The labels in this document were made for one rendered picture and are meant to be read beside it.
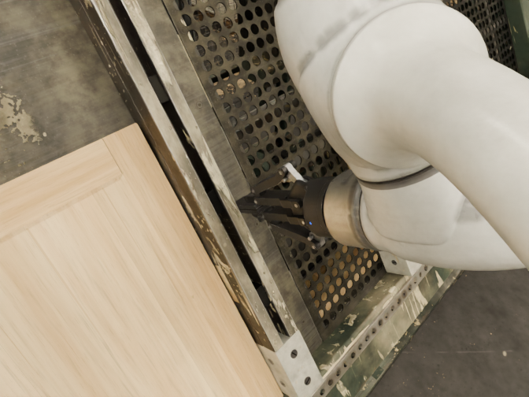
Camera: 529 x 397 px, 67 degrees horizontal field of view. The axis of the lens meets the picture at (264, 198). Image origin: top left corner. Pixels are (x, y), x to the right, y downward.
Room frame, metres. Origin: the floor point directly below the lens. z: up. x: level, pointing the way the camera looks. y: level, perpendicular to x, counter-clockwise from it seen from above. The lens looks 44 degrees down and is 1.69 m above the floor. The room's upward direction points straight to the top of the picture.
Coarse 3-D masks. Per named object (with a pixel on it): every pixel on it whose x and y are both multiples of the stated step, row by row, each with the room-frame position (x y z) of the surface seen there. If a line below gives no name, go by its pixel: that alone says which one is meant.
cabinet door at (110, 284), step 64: (128, 128) 0.49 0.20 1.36; (0, 192) 0.36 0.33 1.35; (64, 192) 0.39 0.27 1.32; (128, 192) 0.43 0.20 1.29; (0, 256) 0.30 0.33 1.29; (64, 256) 0.33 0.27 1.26; (128, 256) 0.36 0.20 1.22; (192, 256) 0.40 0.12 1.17; (0, 320) 0.25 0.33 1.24; (64, 320) 0.27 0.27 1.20; (128, 320) 0.29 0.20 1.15; (192, 320) 0.33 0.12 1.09; (0, 384) 0.19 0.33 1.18; (64, 384) 0.21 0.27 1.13; (128, 384) 0.23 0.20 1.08; (192, 384) 0.25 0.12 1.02; (256, 384) 0.28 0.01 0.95
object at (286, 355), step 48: (96, 0) 0.54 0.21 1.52; (96, 48) 0.56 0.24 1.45; (144, 48) 0.54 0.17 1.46; (144, 96) 0.49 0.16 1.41; (192, 144) 0.48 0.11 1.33; (192, 192) 0.43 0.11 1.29; (240, 240) 0.41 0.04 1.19; (240, 288) 0.36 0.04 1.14; (288, 336) 0.33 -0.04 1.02; (288, 384) 0.28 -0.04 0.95
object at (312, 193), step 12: (300, 180) 0.37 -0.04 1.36; (312, 180) 0.36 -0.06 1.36; (324, 180) 0.35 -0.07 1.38; (300, 192) 0.36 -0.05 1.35; (312, 192) 0.34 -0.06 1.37; (324, 192) 0.33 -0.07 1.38; (312, 204) 0.33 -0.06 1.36; (312, 216) 0.32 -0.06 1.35; (312, 228) 0.32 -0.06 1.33; (324, 228) 0.30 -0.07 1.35
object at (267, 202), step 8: (272, 192) 0.42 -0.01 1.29; (280, 192) 0.41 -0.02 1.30; (288, 192) 0.40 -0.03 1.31; (256, 200) 0.42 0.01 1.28; (264, 200) 0.41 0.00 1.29; (272, 200) 0.40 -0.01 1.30; (280, 200) 0.38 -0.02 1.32; (288, 200) 0.37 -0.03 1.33; (296, 200) 0.36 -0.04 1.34; (296, 208) 0.36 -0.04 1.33
